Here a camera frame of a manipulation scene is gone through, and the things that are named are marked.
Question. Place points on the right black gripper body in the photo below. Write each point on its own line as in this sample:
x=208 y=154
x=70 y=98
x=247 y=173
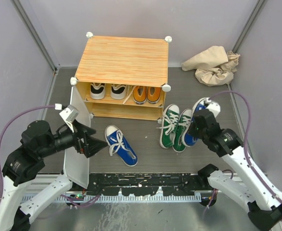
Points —
x=197 y=133

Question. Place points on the slotted grey cable duct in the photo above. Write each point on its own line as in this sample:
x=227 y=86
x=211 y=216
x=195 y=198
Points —
x=158 y=198

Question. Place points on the crumpled beige cloth bag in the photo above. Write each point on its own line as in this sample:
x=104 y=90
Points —
x=214 y=66

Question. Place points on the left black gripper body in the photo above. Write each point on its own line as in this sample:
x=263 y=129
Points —
x=69 y=139

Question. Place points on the white translucent cabinet door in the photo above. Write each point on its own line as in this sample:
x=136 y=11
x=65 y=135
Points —
x=77 y=166

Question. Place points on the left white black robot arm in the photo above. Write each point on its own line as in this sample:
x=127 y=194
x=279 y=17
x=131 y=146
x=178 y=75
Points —
x=23 y=165

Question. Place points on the wood grain shoe cabinet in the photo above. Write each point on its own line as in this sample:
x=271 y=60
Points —
x=127 y=61

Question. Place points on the green sneaker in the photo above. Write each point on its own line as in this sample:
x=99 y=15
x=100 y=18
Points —
x=184 y=122
x=169 y=123

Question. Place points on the black white sneaker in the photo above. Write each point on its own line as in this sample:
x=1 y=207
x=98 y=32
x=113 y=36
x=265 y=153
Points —
x=118 y=91
x=97 y=91

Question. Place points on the blue sneaker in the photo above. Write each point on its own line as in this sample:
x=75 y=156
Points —
x=188 y=139
x=120 y=146

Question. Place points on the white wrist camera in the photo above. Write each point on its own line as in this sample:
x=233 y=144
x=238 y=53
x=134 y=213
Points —
x=69 y=115
x=212 y=106

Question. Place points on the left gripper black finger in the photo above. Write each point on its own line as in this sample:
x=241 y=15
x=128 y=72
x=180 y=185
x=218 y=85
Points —
x=82 y=130
x=92 y=146

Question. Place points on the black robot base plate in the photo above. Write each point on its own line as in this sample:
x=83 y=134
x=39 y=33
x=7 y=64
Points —
x=176 y=184

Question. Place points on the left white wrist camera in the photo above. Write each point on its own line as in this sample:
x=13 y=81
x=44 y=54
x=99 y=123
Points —
x=69 y=115

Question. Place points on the orange sneaker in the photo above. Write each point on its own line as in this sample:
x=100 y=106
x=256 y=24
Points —
x=153 y=94
x=138 y=93

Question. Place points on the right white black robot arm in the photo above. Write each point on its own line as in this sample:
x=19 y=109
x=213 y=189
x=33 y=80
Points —
x=260 y=199

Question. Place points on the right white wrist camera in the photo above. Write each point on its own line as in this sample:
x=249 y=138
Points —
x=212 y=106

